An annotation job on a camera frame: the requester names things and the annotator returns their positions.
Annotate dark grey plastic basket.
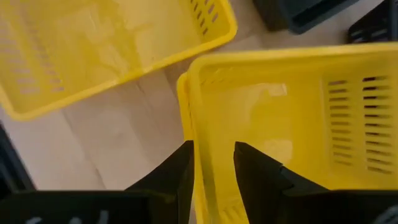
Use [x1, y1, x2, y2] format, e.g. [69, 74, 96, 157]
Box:
[252, 0, 360, 35]
[346, 0, 398, 44]

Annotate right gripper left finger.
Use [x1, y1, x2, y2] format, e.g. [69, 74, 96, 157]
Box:
[126, 140, 195, 224]

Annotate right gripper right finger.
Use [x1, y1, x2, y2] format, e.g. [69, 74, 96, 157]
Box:
[233, 141, 329, 224]

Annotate yellow slotted plastic basket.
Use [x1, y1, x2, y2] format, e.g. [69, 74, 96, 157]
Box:
[176, 42, 398, 224]
[0, 0, 239, 122]

